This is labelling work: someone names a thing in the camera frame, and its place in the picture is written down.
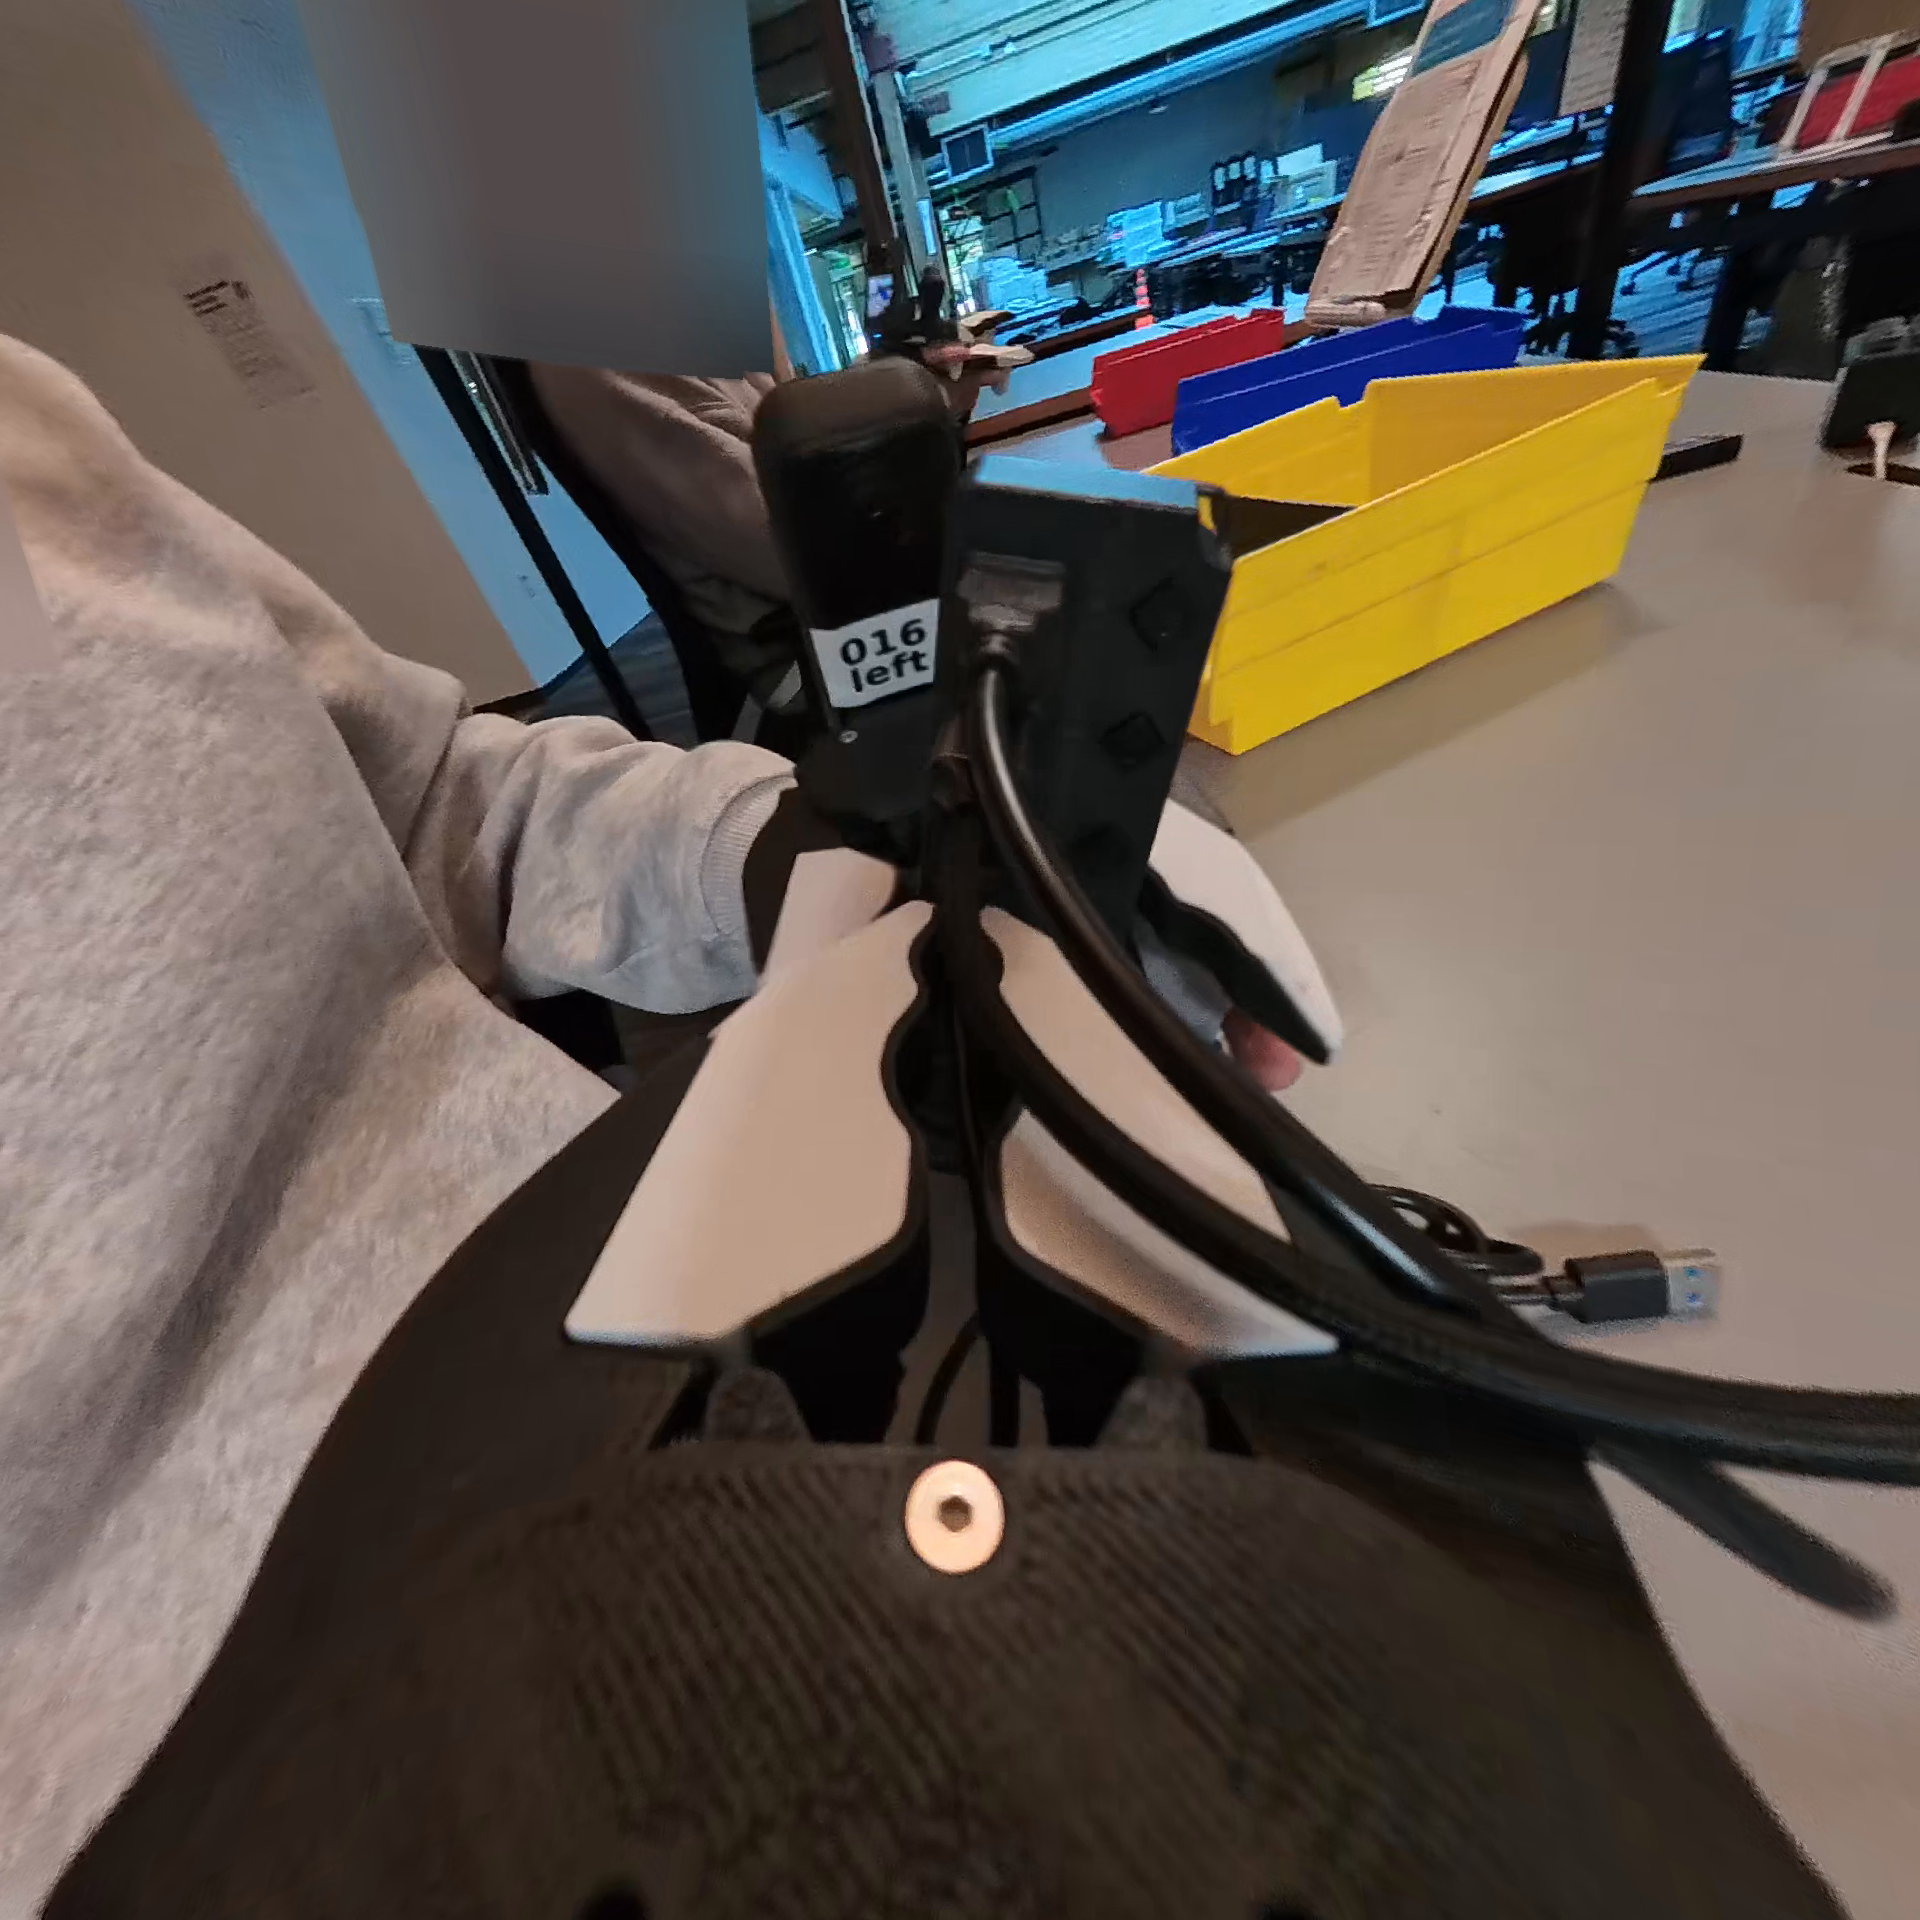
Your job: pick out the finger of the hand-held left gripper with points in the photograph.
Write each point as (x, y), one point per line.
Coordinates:
(837, 912)
(1255, 912)

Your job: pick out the blue plastic bin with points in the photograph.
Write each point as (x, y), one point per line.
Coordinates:
(1318, 382)

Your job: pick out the person's left hand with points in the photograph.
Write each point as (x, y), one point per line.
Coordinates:
(1263, 1045)

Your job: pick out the black USB hub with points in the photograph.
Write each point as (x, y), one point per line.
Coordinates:
(1096, 598)

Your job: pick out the light grey desk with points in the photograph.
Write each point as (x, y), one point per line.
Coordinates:
(1575, 897)

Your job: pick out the black pole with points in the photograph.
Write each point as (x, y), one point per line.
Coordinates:
(1636, 150)

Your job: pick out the person's left forearm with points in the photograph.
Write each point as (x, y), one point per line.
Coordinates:
(598, 857)

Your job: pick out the small black bar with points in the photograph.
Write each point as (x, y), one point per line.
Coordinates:
(1690, 455)

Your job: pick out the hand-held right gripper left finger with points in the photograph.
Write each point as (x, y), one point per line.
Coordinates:
(749, 1182)

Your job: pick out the person's grey sweatshirt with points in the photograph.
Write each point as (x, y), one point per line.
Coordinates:
(177, 1045)

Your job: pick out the black charging dock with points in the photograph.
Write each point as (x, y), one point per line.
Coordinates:
(1869, 394)

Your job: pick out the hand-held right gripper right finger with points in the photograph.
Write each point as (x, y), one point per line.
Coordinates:
(1122, 1259)

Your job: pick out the yellow plastic bin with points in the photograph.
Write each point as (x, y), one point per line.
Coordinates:
(1424, 575)

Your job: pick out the red plastic bin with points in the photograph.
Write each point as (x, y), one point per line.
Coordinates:
(1157, 376)

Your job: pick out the cardboard sign board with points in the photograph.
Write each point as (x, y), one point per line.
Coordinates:
(1405, 165)

